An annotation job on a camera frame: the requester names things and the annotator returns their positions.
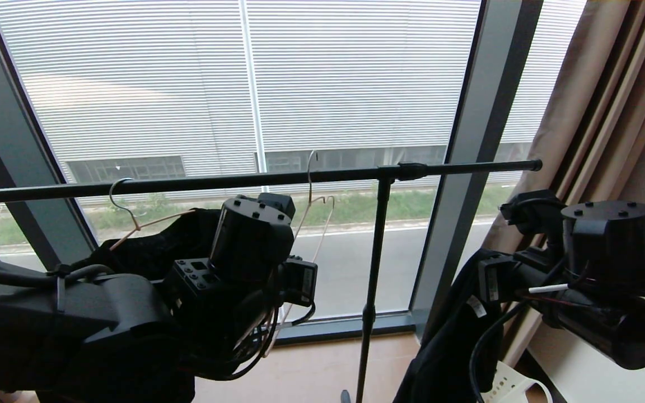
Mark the window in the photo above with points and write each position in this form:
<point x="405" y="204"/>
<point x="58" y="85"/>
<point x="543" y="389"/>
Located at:
<point x="471" y="140"/>

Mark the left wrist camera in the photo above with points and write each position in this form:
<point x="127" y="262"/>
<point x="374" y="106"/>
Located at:
<point x="300" y="280"/>

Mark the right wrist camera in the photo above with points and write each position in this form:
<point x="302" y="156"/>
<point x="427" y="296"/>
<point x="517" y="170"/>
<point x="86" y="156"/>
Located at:
<point x="496" y="280"/>

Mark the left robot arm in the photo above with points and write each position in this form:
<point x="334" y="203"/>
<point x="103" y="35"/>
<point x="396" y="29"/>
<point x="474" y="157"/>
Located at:
<point x="104" y="324"/>

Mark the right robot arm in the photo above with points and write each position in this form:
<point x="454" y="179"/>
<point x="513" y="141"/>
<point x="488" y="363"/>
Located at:
<point x="608" y="246"/>

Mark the brown curtain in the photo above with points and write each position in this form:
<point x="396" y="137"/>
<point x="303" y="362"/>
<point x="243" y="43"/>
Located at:
<point x="608" y="84"/>

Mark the black clothes rack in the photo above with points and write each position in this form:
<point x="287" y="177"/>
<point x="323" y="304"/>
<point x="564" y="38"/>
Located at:
<point x="188" y="183"/>

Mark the pink clothes hanger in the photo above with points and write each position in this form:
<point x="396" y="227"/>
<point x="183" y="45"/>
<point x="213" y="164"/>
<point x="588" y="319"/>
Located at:
<point x="138" y="226"/>
<point x="309" y="182"/>

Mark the white laundry basket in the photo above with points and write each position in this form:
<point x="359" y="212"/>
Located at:
<point x="510" y="386"/>

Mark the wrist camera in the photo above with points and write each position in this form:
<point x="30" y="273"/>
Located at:
<point x="496" y="280"/>
<point x="300" y="280"/>

